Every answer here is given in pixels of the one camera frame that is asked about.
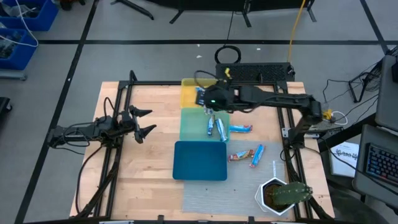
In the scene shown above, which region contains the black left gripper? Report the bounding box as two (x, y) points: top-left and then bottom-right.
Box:
(117, 105), (157, 146)

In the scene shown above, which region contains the bright blue granola bar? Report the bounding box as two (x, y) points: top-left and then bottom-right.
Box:
(229, 124), (253, 134)
(215, 118), (228, 142)
(207, 114), (216, 137)
(248, 144), (266, 169)

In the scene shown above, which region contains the red brown granola bar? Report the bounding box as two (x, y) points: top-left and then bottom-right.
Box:
(228, 149), (255, 162)

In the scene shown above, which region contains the yellow translucent plastic bin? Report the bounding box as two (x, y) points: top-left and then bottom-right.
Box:
(181, 78), (229, 109)

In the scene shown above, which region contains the green translucent plastic bin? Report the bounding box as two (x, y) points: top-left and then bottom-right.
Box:
(179, 107), (231, 143)

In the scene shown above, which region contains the black perforated metal box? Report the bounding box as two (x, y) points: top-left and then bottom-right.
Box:
(215, 62), (295, 83)

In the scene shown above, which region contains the blue plastic bin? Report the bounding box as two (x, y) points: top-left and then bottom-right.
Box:
(172, 140), (228, 182)

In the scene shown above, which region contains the black partition panel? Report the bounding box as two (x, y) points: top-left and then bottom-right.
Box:
(146, 0), (317, 29)

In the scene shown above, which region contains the grey mesh mat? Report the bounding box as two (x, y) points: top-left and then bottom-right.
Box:
(182, 140), (295, 216)

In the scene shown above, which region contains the black floor stand leg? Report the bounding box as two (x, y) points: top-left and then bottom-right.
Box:
(110, 0), (155, 21)

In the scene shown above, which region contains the white hexagonal plant pot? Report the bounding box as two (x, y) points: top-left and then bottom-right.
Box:
(254, 176), (296, 216)

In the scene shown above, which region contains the green cactus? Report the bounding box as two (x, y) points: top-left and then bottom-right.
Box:
(269, 181), (313, 206)

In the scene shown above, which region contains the blue storage crate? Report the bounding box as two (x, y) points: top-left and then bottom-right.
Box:
(0, 0), (59, 32)
(0, 28), (39, 71)

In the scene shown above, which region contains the white printed paper sheet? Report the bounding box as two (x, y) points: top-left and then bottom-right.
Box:
(328, 141), (359, 179)

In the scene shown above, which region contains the grey keyboard desk tray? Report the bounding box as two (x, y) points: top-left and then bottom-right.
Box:
(353, 123), (398, 206)

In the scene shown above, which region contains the grey desk panel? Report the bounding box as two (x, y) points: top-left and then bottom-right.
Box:
(374, 54), (398, 133)

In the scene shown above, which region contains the black computer keyboard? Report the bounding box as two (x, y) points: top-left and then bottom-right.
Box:
(365, 142), (398, 188)

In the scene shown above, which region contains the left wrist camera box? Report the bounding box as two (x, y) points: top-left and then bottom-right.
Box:
(119, 111), (133, 130)

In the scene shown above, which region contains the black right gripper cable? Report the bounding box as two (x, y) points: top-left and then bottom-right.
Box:
(193, 69), (220, 91)

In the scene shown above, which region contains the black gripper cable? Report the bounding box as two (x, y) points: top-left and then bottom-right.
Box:
(103, 96), (116, 121)
(193, 69), (220, 91)

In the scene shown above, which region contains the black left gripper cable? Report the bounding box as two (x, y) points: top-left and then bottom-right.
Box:
(103, 96), (116, 121)

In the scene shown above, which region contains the black coiled cable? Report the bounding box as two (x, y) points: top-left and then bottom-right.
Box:
(213, 11), (243, 65)

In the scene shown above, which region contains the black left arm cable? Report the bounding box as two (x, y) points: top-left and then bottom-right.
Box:
(74, 144), (105, 217)

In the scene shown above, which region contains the yellow hanging cable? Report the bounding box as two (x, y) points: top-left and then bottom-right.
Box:
(286, 0), (307, 62)

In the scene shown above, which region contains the white power cable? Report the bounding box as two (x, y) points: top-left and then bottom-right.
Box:
(329, 110), (349, 124)

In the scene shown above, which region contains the white cable over crates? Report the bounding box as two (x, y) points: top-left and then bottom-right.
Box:
(0, 0), (40, 48)

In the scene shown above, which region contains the black wire fan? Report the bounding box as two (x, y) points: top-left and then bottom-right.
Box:
(348, 57), (384, 103)

